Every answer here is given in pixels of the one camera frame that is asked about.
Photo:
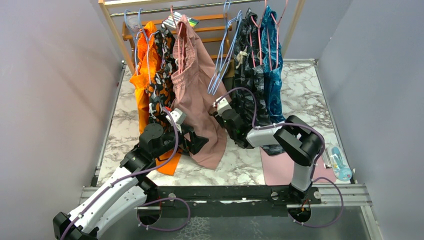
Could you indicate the dusty pink shorts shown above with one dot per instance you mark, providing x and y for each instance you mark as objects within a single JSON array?
[{"x": 192, "y": 98}]

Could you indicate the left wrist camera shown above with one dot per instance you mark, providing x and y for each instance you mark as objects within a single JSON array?
[{"x": 176, "y": 117}]

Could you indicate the black shark print shorts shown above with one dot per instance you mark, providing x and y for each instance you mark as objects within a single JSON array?
[{"x": 248, "y": 98}]

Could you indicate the blue wire hanger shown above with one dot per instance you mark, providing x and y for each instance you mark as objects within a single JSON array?
[{"x": 222, "y": 63}]

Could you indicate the wooden ladder shelf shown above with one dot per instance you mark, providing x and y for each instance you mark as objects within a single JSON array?
[{"x": 210, "y": 29}]

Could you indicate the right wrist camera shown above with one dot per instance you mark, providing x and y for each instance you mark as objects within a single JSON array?
[{"x": 221, "y": 104}]

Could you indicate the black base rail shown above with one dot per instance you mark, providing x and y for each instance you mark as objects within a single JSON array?
[{"x": 225, "y": 201}]

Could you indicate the metal hanging rod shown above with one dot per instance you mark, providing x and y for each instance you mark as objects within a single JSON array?
[{"x": 186, "y": 7}]

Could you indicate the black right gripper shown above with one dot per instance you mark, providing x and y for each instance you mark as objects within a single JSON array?
[{"x": 219, "y": 118}]

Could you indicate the pink mat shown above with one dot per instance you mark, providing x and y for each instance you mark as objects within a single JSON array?
[{"x": 278, "y": 169}]

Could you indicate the pink hanger on pink shorts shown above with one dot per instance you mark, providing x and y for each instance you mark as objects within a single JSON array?
[{"x": 181, "y": 42}]

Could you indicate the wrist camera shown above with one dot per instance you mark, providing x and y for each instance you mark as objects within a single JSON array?
[
  {"x": 176, "y": 117},
  {"x": 221, "y": 104}
]

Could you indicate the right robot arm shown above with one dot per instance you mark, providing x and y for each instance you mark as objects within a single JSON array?
[{"x": 301, "y": 143}]

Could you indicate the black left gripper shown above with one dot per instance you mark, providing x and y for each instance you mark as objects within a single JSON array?
[{"x": 196, "y": 143}]

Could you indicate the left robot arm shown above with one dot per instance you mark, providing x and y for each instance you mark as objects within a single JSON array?
[{"x": 128, "y": 187}]

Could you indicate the orange black camo shorts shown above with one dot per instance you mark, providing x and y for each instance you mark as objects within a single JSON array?
[{"x": 160, "y": 90}]

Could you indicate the blue shark print shorts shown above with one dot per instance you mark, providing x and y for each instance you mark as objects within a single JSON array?
[{"x": 272, "y": 90}]

